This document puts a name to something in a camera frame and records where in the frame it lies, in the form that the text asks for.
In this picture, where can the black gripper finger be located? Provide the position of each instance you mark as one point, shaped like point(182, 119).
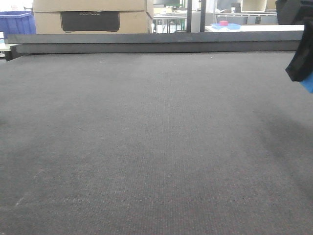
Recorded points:
point(301, 66)

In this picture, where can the blue block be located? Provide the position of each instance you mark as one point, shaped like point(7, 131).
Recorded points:
point(307, 83)

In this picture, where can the dark grey conveyor belt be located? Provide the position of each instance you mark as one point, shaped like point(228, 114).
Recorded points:
point(155, 144)

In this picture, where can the white table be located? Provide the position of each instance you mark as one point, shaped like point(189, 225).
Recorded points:
point(257, 28)

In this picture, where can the blue tray on white table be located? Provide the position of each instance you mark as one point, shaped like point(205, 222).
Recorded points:
point(229, 26)

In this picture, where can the large cardboard box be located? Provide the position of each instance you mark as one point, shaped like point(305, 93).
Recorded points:
point(93, 16)

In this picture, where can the blue plastic crate far left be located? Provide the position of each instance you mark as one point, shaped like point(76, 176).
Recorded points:
point(17, 22)

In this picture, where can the dark conveyor side rail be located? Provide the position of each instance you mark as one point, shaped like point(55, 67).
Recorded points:
point(156, 43)

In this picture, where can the black vertical post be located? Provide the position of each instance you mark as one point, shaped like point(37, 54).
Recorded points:
point(189, 15)

